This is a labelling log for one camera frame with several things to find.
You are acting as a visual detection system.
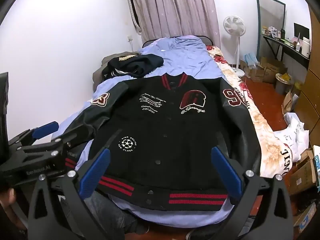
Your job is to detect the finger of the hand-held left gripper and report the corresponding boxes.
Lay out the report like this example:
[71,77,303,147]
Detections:
[51,126,88,156]
[9,121,60,148]

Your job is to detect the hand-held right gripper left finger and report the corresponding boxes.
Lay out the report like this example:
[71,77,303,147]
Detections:
[27,148,112,240]

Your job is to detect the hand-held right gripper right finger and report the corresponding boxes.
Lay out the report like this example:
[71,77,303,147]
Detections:
[211,146,294,240]

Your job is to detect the black varsity jacket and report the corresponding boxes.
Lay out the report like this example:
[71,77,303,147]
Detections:
[65,72,262,212]

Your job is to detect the person's left hand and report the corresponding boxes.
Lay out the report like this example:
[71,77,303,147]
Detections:
[0,188,15,205]

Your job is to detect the person's legs in jeans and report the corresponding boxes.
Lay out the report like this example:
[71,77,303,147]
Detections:
[57,190,153,240]

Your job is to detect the floral printed blanket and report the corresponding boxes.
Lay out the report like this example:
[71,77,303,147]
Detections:
[206,44,300,180]

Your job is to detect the grey brown garment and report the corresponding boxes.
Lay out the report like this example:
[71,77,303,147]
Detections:
[92,51,138,83]

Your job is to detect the large cardboard box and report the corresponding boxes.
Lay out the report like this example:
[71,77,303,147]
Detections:
[289,148,320,196]

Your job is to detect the white plastic bags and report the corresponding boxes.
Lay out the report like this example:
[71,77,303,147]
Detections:
[273,112,311,161]

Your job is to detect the cardboard box with blue print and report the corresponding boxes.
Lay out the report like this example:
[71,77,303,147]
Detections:
[292,202,317,233]

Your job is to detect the brown paper bag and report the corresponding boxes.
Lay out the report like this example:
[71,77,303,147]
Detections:
[282,89,300,116]

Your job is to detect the navy garment with gold embroidery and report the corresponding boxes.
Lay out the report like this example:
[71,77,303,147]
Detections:
[101,53,165,82]

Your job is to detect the open cardboard box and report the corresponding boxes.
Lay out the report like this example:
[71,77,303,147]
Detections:
[239,59,266,82]
[260,56,288,84]

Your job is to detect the grey trash bin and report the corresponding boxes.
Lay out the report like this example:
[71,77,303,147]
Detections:
[275,73,297,95]

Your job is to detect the wooden wardrobe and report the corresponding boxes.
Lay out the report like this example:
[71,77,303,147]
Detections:
[292,5,320,157]

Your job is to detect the pack of blue face masks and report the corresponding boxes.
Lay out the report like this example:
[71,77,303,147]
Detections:
[244,52,258,65]

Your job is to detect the light blue bed sheet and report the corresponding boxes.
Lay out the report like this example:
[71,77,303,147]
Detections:
[59,35,240,230]

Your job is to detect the black desk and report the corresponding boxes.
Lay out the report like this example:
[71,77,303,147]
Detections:
[261,34,311,68]

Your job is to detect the white standing fan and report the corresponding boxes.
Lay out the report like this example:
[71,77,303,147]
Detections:
[223,15,247,77]

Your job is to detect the white box on desk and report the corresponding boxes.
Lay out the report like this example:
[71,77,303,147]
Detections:
[301,37,312,57]

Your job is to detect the green framed mirror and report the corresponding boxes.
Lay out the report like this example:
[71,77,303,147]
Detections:
[255,0,286,63]

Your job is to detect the black monitor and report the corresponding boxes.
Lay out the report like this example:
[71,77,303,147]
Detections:
[293,22,310,42]

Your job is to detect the pink grey curtain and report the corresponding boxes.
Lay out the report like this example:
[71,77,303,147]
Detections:
[122,0,221,46]

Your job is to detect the black metal bed frame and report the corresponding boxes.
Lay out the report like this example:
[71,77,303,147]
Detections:
[141,34,213,48]

